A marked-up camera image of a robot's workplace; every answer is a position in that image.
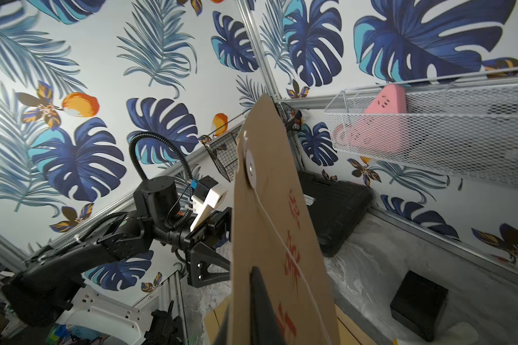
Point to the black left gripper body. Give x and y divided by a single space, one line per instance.
214 231

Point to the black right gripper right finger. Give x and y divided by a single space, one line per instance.
264 329

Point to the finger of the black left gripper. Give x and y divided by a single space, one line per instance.
206 267

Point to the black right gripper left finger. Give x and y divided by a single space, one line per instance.
223 319

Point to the brown kraft file bag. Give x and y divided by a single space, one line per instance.
349 331
272 230

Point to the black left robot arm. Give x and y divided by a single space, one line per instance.
53 290

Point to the black plastic tool case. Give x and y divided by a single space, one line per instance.
335 208

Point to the small black box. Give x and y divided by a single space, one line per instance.
418 305

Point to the pink triangle item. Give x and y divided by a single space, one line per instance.
381 130

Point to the white cotton work glove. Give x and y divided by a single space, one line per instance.
460 334

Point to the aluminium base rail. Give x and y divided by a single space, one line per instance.
170 292

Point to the black wire basket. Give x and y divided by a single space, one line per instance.
221 142

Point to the clear white mesh wall basket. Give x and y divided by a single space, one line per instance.
466 127

